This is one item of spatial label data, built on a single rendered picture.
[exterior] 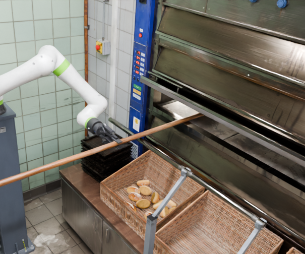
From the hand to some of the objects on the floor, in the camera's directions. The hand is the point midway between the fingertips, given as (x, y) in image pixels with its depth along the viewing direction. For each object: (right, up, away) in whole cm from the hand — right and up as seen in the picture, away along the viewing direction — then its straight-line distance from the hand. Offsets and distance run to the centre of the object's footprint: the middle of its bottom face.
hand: (117, 142), depth 207 cm
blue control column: (+72, -49, +174) cm, 195 cm away
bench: (+41, -118, +40) cm, 132 cm away
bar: (+13, -117, +39) cm, 124 cm away
